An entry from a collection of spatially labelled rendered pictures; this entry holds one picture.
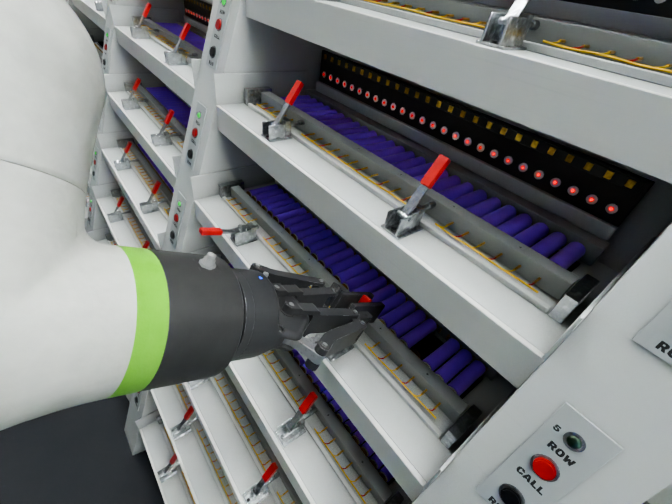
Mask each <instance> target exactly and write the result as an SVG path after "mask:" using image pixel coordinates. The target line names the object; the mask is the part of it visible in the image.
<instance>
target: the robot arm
mask: <svg viewBox="0 0 672 504"><path fill-rule="evenodd" d="M104 103H105V78H104V72H103V68H102V64H101V61H100V58H99V55H98V52H97V50H96V47H95V45H94V43H93V41H92V39H91V37H90V35H89V33H88V32H87V30H86V28H85V27H84V25H83V24H82V22H81V21H80V19H79V18H78V16H77V15H76V14H75V12H74V11H73V10H72V8H71V7H70V6H69V5H68V4H67V2H66V1H65V0H0V431H1V430H4V429H6V428H9V427H12V426H14V425H17V424H20V423H23V422H25V421H29V420H32V419H35V418H38V417H41V416H44V415H47V414H50V413H53V412H56V411H60V410H63V409H67V408H70V407H74V406H77V405H81V404H85V403H89V402H94V401H98V400H103V399H107V398H112V397H117V396H122V395H127V394H132V393H136V392H141V391H146V390H151V389H156V388H161V387H166V386H170V385H175V384H180V383H185V382H190V381H195V380H200V379H204V378H209V377H213V376H216V375H218V374H220V373H221V372H222V371H223V370H224V369H225V368H226V367H227V366H228V365H229V363H230V362H231V361H237V360H242V359H248V358H253V357H256V356H259V355H261V354H263V353H265V352H267V351H269V350H272V349H278V350H282V351H291V350H293V349H295V350H297V351H298V352H300V353H301V354H303V355H304V356H306V357H307V360H306V361H305V366H306V367H307V368H308V369H309V370H311V371H316V370H317V368H318V367H319V365H320V364H321V362H322V361H323V359H325V358H327V357H329V356H331V355H333V354H335V353H337V352H339V351H341V350H343V349H345V348H347V347H349V346H351V345H353V344H355V343H356V342H357V340H358V339H359V337H360V336H361V334H362V333H363V332H364V330H365V329H366V327H367V324H368V323H374V321H375V320H376V319H377V317H378V316H379V314H380V313H381V311H382V310H383V308H384V307H385V305H384V304H383V303H382V302H359V303H358V301H359V300H360V299H361V297H362V296H363V295H367V296H368V297H369V298H370V299H371V300H372V299H373V297H374V295H373V294H372V293H371V292H346V291H339V290H340V289H341V286H340V285H339V284H337V283H335V282H333V284H332V285H331V287H325V286H324V285H325V282H324V281H323V280H322V279H320V278H315V277H310V276H305V275H300V274H295V273H290V272H285V271H280V270H275V269H271V268H268V267H265V266H263V265H260V264H258V263H252V265H251V266H250V268H249V269H237V268H231V267H230V266H229V264H228V263H227V262H226V261H224V260H223V259H221V258H220V257H217V256H216V255H215V254H214V253H212V252H208V254H207V255H203V254H193V253H184V252H175V251H165V250H156V249H147V248H137V247H128V246H119V245H110V244H103V243H99V242H97V241H95V240H93V239H92V238H91V237H90V236H89V235H88V234H87V232H86V230H85V224H84V221H85V207H86V195H87V188H88V182H89V175H90V169H91V164H92V158H93V153H94V148H95V144H96V139H97V134H98V130H99V125H100V120H101V117H102V113H103V108H104ZM310 285H312V287H311V288H309V287H310ZM329 306H330V308H329ZM312 333H317V334H316V335H315V337H310V338H305V336H307V335H308V334H312ZM319 333H324V334H323V335H321V334H319Z"/></svg>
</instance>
